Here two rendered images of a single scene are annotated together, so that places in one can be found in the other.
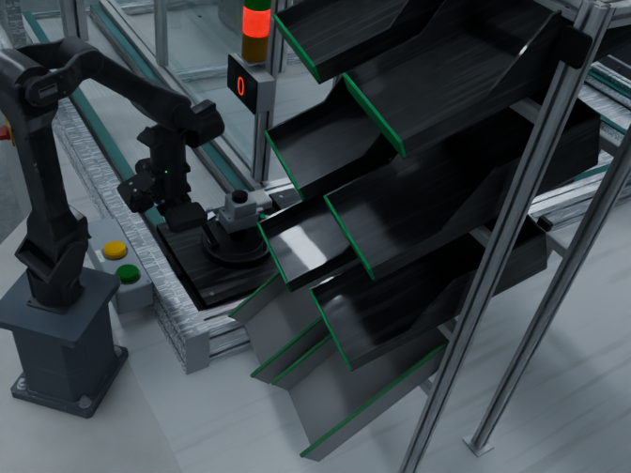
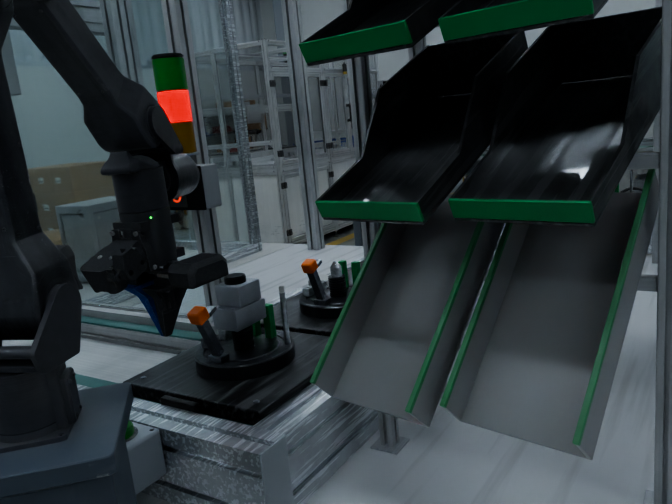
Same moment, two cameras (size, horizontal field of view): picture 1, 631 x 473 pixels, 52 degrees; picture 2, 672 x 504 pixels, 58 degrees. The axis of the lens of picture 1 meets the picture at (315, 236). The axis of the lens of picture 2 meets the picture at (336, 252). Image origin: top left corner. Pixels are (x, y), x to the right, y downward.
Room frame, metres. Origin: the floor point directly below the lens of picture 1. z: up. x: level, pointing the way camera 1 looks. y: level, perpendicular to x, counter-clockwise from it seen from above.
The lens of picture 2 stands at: (0.13, 0.29, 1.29)
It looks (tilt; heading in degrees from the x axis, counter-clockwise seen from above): 12 degrees down; 340
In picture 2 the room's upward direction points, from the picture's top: 6 degrees counter-clockwise
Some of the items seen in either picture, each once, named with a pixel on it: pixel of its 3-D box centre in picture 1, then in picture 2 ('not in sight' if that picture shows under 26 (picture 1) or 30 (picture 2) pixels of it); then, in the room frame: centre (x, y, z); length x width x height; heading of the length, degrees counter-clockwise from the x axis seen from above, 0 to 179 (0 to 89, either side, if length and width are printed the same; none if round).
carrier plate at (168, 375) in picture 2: (237, 248); (246, 366); (0.95, 0.15, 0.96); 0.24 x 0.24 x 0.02; 37
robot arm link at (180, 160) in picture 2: (185, 117); (151, 156); (0.90, 0.24, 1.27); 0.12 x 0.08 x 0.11; 147
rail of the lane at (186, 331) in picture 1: (115, 205); (41, 409); (1.07, 0.44, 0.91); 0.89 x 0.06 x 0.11; 37
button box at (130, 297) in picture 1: (115, 263); (83, 446); (0.88, 0.37, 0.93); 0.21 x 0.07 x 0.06; 37
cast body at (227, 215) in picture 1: (243, 207); (242, 297); (0.95, 0.14, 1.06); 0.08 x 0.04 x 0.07; 128
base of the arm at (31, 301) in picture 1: (54, 282); (29, 396); (0.67, 0.38, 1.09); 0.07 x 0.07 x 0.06; 82
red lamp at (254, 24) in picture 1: (256, 19); (174, 106); (1.17, 0.17, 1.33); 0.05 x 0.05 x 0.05
